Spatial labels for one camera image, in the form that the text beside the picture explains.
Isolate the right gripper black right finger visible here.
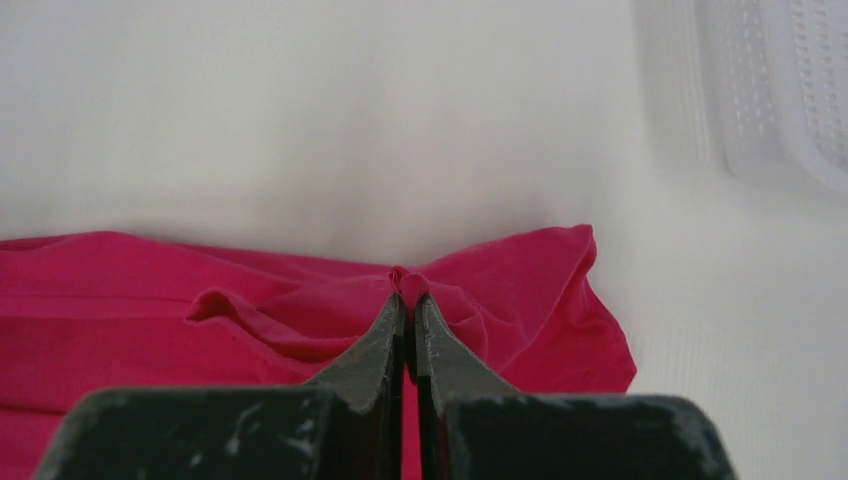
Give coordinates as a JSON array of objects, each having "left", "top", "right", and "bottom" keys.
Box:
[{"left": 413, "top": 294, "right": 737, "bottom": 479}]

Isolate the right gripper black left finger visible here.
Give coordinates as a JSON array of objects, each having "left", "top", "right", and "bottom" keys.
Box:
[{"left": 35, "top": 294, "right": 406, "bottom": 479}]

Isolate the red t shirt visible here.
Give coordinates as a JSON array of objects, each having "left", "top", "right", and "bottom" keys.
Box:
[{"left": 1, "top": 225, "right": 636, "bottom": 479}]

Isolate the white plastic basket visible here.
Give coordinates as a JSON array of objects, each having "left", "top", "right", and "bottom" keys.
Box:
[{"left": 695, "top": 1, "right": 847, "bottom": 194}]

